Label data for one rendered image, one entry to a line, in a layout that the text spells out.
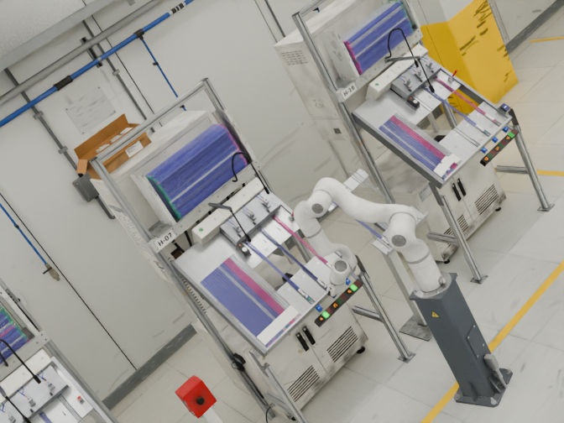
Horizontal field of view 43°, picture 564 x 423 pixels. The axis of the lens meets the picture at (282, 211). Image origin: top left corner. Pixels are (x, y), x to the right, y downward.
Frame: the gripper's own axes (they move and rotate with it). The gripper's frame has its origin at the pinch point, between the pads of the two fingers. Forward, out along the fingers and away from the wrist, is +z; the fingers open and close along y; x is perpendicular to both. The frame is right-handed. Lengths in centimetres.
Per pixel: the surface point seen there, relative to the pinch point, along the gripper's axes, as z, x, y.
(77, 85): 41, 237, 5
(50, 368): -6, 68, -129
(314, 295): 3.8, 6.9, -7.6
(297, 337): 47, 6, -18
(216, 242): 4, 66, -22
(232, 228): -2, 64, -13
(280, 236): 3.7, 44.2, 5.1
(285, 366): 51, 0, -33
